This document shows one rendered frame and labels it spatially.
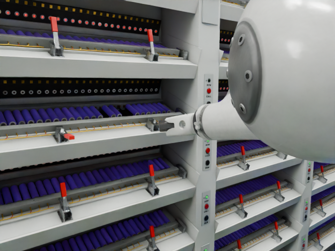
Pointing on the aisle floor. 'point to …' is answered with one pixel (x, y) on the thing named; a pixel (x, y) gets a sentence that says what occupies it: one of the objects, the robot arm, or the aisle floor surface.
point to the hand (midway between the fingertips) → (166, 125)
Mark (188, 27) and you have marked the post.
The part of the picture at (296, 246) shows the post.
